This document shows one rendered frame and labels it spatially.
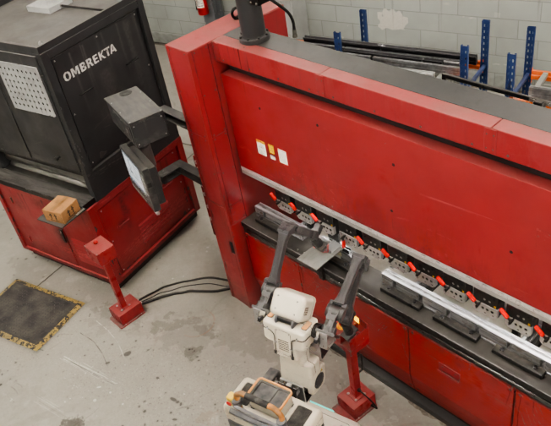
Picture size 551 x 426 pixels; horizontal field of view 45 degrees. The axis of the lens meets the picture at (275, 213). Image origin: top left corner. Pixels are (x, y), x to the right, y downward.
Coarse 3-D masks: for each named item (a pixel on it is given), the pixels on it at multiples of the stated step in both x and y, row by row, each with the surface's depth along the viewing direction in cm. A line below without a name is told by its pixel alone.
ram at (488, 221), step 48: (240, 96) 436; (288, 96) 399; (240, 144) 468; (288, 144) 424; (336, 144) 387; (384, 144) 357; (432, 144) 336; (336, 192) 412; (384, 192) 378; (432, 192) 348; (480, 192) 323; (528, 192) 301; (384, 240) 402; (432, 240) 369; (480, 240) 341; (528, 240) 316; (480, 288) 360; (528, 288) 333
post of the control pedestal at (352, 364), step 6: (354, 354) 429; (348, 360) 433; (354, 360) 432; (348, 366) 438; (354, 366) 435; (348, 372) 443; (354, 372) 438; (354, 378) 441; (354, 384) 445; (360, 384) 449; (354, 390) 450
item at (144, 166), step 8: (128, 152) 468; (136, 152) 472; (136, 160) 458; (144, 160) 462; (144, 168) 448; (152, 168) 453; (144, 176) 449; (152, 176) 456; (136, 184) 486; (144, 184) 459; (152, 184) 456; (160, 184) 462; (152, 192) 458; (160, 192) 465; (152, 200) 462; (160, 200) 469; (152, 208) 469; (160, 208) 468
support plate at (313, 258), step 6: (324, 240) 454; (306, 252) 447; (312, 252) 446; (318, 252) 445; (336, 252) 442; (300, 258) 443; (306, 258) 442; (312, 258) 441; (318, 258) 440; (324, 258) 439; (330, 258) 439; (306, 264) 438; (312, 264) 437; (318, 264) 436; (324, 264) 436
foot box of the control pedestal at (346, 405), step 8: (344, 392) 459; (368, 392) 456; (344, 400) 454; (352, 400) 453; (360, 400) 452; (368, 400) 453; (336, 408) 463; (344, 408) 460; (352, 408) 448; (360, 408) 451; (368, 408) 458; (344, 416) 457; (352, 416) 454; (360, 416) 455
